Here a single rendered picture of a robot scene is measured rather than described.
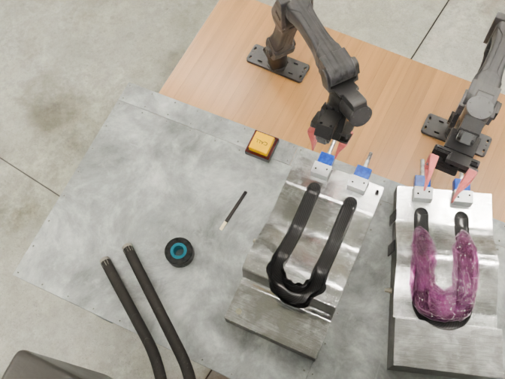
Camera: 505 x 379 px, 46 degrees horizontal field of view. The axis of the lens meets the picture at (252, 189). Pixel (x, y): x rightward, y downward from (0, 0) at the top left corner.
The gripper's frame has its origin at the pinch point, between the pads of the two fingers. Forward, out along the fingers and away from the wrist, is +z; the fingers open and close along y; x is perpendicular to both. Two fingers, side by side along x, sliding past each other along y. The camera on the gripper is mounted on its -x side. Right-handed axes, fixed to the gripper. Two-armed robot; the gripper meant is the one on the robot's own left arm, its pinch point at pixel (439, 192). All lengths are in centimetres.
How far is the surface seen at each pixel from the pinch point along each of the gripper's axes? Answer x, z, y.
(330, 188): 30.7, -2.0, -25.6
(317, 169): 28.1, -4.5, -30.8
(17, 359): -82, 61, -26
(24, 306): 118, 69, -129
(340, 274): 27.0, 19.9, -12.9
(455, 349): 28.1, 24.0, 19.8
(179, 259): 35, 34, -55
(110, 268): 35, 45, -71
